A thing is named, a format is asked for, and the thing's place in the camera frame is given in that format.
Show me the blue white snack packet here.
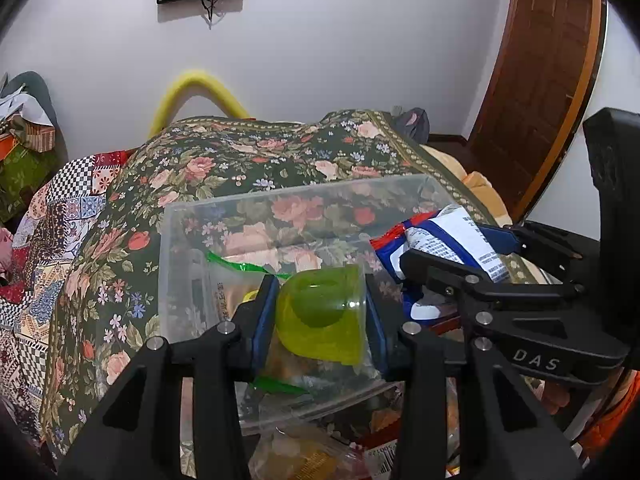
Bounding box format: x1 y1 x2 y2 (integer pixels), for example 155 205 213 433
370 205 527 322

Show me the clear green-zip snack bag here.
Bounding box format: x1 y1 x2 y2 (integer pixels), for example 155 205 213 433
204 249 297 328

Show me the black monitor cable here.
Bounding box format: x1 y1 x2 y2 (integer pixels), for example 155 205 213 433
200 0 222 29

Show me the patchwork quilt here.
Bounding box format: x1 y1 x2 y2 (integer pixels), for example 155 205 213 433
0 149 142 413

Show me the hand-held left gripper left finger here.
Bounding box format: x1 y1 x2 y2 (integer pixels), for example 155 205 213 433
57 274 281 480

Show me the grey bag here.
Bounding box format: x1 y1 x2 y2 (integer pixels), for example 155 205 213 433
394 107 431 144

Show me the yellow clear snack packet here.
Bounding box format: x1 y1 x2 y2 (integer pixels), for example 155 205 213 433
247 424 372 480

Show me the beige pillow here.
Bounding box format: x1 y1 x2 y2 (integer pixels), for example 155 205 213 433
419 143 514 227

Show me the green jelly cup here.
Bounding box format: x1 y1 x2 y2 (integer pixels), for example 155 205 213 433
272 264 369 367

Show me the brown wooden door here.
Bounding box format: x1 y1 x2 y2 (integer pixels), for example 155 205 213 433
466 0 609 222

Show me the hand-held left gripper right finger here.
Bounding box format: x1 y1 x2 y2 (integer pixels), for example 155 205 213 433
365 272 584 480

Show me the clear plastic container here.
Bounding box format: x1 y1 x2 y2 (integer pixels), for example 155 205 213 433
158 174 462 437

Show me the pile of colourful cloths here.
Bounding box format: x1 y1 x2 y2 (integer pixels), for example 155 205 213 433
0 84 57 223

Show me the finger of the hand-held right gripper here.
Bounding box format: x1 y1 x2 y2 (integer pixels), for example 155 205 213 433
479 221 583 285
399 250 587 347

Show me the red white snack packet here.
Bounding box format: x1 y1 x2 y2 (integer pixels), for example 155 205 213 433
364 439 402 477

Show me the floral blanket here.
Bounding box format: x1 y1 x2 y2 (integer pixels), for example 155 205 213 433
40 109 566 463

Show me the yellow foam tube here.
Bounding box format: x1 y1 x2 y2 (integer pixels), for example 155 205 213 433
148 68 252 139

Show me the orange cloth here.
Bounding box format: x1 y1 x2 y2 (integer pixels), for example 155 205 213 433
579 369 640 462

